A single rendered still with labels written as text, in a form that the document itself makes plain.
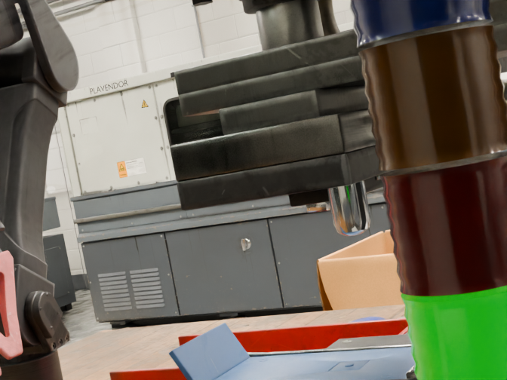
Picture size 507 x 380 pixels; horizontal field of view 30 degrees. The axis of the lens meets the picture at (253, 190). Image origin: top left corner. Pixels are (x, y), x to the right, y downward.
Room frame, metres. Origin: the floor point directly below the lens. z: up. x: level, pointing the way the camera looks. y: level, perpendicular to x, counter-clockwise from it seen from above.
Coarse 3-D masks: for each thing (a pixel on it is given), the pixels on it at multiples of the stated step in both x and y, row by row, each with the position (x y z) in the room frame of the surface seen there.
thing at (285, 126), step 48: (288, 0) 0.53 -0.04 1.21; (288, 48) 0.51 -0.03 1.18; (336, 48) 0.50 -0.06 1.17; (192, 96) 0.54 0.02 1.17; (240, 96) 0.53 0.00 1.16; (288, 96) 0.51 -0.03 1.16; (336, 96) 0.52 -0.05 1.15; (192, 144) 0.51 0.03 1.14; (240, 144) 0.49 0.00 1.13; (288, 144) 0.48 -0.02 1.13; (336, 144) 0.47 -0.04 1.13; (192, 192) 0.51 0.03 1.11; (240, 192) 0.50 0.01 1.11; (288, 192) 0.48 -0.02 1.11; (336, 192) 0.49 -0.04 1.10
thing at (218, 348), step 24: (216, 336) 0.63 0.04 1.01; (192, 360) 0.60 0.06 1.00; (216, 360) 0.61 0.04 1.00; (240, 360) 0.63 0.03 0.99; (264, 360) 0.63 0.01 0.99; (288, 360) 0.61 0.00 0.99; (312, 360) 0.60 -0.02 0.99; (336, 360) 0.59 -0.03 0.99; (360, 360) 0.58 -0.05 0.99; (384, 360) 0.57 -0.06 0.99; (408, 360) 0.56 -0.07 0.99
